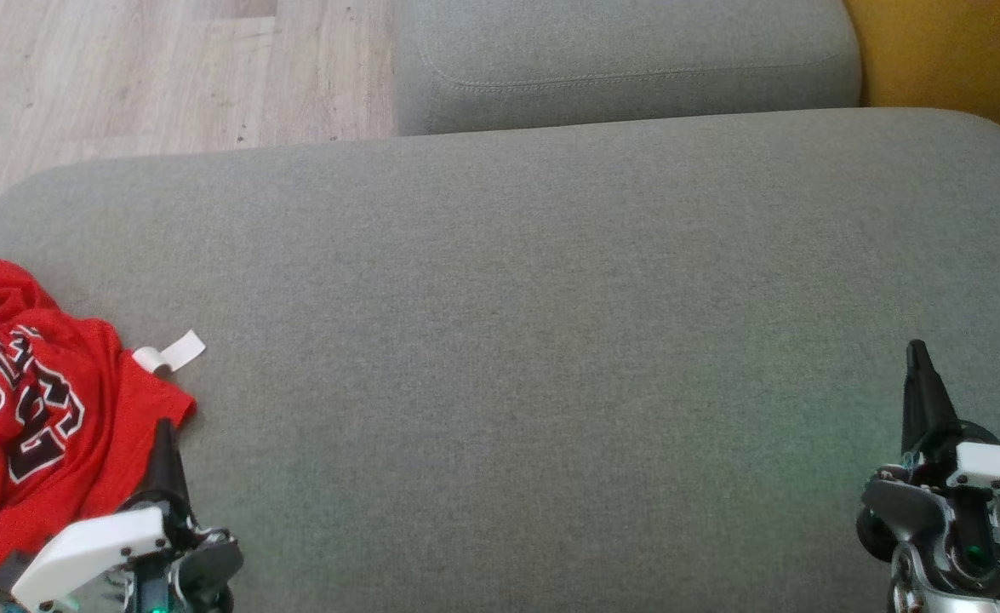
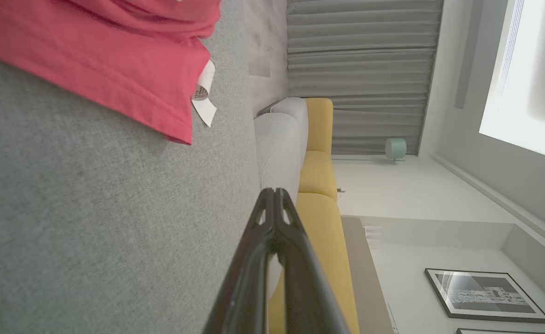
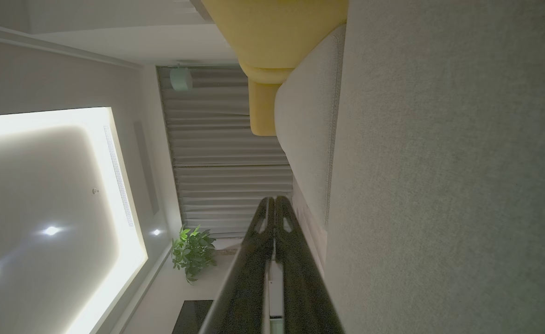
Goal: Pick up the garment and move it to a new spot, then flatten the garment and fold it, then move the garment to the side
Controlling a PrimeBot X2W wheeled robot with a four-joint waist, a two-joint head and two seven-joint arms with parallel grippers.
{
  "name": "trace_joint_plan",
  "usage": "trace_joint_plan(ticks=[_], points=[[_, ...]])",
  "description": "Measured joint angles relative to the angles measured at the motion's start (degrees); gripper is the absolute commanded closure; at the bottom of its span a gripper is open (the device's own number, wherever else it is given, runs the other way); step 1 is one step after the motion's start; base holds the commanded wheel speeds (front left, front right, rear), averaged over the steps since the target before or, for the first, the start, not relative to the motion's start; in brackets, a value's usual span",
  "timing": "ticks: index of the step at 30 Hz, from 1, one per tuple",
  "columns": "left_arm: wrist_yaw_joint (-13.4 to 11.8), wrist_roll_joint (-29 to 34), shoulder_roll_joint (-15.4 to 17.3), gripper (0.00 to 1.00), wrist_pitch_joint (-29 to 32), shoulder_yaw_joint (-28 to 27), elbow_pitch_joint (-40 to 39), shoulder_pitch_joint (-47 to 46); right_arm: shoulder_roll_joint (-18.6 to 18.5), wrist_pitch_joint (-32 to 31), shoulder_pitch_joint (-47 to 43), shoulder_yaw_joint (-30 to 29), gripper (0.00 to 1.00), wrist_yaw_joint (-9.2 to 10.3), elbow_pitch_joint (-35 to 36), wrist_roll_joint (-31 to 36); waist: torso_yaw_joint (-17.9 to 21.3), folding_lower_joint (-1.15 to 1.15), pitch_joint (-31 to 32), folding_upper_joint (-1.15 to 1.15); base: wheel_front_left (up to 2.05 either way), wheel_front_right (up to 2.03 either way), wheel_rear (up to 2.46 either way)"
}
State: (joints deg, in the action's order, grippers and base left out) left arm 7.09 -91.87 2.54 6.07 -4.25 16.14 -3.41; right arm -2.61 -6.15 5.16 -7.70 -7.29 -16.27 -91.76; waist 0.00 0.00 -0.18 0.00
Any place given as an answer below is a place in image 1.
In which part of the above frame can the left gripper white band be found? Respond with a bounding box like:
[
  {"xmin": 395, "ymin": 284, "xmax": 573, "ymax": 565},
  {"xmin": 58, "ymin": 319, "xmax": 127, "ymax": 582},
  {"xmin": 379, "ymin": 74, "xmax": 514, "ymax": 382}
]
[{"xmin": 6, "ymin": 417, "xmax": 245, "ymax": 613}]

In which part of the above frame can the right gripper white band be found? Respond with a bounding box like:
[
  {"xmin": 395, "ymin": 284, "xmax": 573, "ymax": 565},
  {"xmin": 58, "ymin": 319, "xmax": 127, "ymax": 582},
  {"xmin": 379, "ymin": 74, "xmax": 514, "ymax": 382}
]
[{"xmin": 857, "ymin": 339, "xmax": 1000, "ymax": 597}]

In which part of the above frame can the red basketball jersey white trim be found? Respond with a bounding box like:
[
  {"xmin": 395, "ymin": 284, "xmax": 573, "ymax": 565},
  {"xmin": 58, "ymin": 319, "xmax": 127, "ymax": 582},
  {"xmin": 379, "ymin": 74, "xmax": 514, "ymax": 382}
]
[{"xmin": 0, "ymin": 258, "xmax": 208, "ymax": 598}]

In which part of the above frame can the large grey sofa seat cushion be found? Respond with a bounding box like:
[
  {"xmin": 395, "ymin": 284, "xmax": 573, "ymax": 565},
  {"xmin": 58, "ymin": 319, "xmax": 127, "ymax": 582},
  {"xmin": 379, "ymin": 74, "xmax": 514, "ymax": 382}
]
[{"xmin": 0, "ymin": 108, "xmax": 1000, "ymax": 613}]

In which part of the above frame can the yellow sofa back cushion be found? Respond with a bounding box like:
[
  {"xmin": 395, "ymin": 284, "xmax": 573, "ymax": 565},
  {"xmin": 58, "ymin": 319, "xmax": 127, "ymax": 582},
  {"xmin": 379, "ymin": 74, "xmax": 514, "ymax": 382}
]
[{"xmin": 843, "ymin": 0, "xmax": 1000, "ymax": 159}]

